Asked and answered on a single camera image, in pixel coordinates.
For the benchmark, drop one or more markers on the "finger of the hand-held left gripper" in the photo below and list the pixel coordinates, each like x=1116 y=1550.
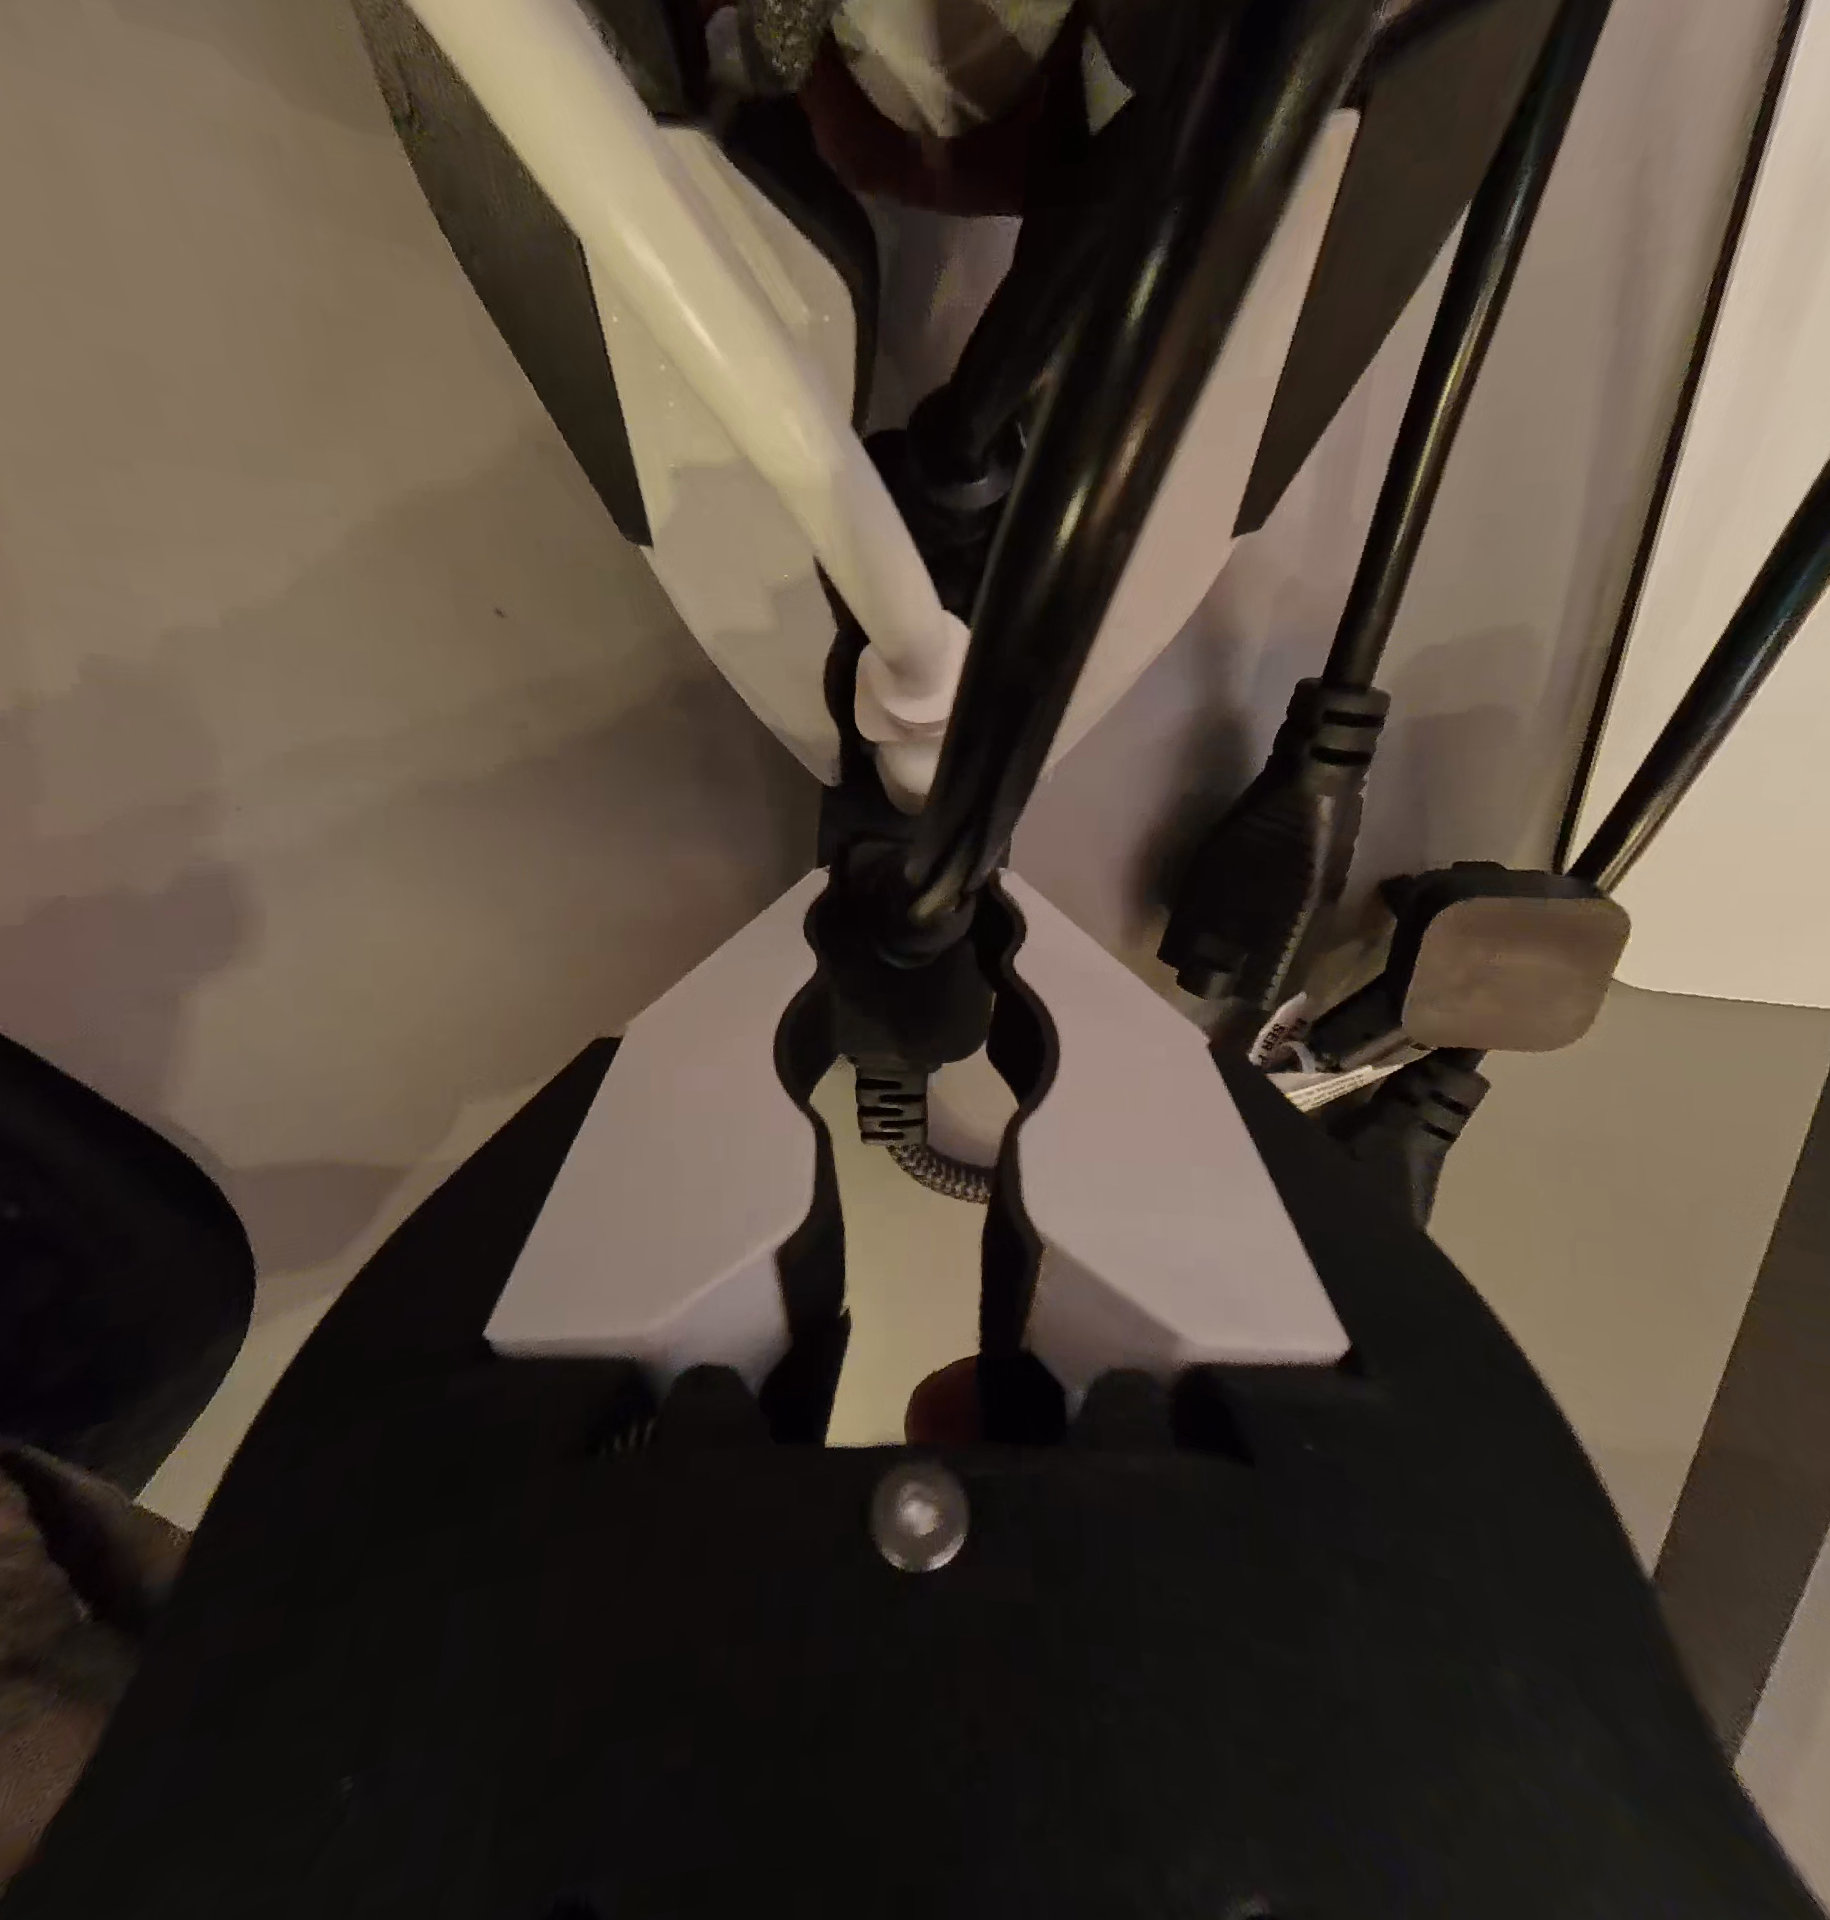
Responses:
x=1230 y=376
x=736 y=600

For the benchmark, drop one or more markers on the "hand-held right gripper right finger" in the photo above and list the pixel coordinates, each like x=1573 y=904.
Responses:
x=1171 y=1201

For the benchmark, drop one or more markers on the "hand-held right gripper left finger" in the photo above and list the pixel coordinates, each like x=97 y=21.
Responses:
x=660 y=1201

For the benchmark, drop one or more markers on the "white power plug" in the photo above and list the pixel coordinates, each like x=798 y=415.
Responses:
x=900 y=706

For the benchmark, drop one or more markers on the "black power plug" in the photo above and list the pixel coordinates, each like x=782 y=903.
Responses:
x=960 y=450
x=916 y=901

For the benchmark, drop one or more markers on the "black flat strip plug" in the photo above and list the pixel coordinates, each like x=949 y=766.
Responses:
x=1515 y=960

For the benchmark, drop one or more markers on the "black mesh pad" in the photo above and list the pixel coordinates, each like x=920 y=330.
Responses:
x=91 y=1276

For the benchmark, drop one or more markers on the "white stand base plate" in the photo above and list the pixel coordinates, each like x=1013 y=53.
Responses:
x=1755 y=300

